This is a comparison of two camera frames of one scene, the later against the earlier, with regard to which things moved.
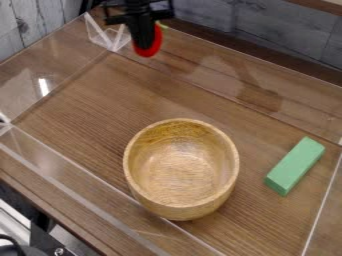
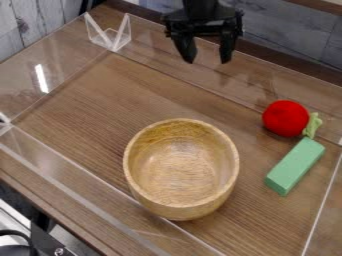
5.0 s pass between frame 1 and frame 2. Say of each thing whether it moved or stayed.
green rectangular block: stayed
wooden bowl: stayed
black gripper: moved
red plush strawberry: moved
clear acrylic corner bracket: stayed
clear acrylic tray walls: stayed
